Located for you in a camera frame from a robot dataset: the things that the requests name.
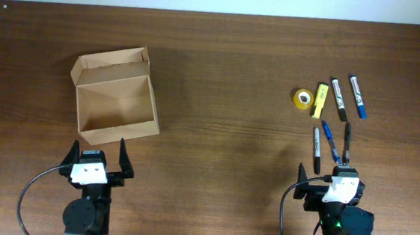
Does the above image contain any right black cable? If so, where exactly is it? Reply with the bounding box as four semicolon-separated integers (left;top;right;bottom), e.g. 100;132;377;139
277;171;335;235

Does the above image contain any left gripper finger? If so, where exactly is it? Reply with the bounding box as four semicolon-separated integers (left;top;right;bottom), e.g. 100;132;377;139
119;138;134;178
60;140;80;168

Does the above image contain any blue ballpoint pen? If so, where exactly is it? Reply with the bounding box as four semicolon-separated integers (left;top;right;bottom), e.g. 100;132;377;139
321;120;342;165

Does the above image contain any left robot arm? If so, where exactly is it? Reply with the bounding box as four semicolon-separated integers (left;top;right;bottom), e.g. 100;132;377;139
59;139;134;235

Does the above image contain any black ballpoint pen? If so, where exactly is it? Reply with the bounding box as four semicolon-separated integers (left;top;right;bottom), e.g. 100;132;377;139
342;122;352;165

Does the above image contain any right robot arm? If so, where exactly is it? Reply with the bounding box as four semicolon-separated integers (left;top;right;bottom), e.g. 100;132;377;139
293;165;375;235

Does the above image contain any black whiteboard marker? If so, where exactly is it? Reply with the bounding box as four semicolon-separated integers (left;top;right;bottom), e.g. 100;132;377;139
332;78;347;122

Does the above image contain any left black cable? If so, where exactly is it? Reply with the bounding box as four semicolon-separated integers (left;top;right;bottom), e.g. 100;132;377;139
14;161;70;235

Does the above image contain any blue whiteboard marker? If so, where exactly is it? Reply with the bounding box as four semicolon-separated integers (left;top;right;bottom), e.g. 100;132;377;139
349;75;367;119

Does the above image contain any black sharpie marker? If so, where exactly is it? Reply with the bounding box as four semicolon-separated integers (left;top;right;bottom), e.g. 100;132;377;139
313;127;321;175

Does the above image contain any black cable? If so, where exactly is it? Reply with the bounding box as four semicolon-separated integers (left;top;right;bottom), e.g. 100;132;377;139
277;171;335;235
14;161;70;235

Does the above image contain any yellow tape roll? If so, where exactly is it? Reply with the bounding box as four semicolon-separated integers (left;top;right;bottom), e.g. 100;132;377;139
293;88;314;110

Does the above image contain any yellow highlighter marker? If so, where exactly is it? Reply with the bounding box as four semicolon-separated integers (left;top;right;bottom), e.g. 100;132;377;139
311;83;329;119

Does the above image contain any cardboard box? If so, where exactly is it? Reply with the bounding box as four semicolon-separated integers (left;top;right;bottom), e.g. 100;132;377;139
70;47;160;145

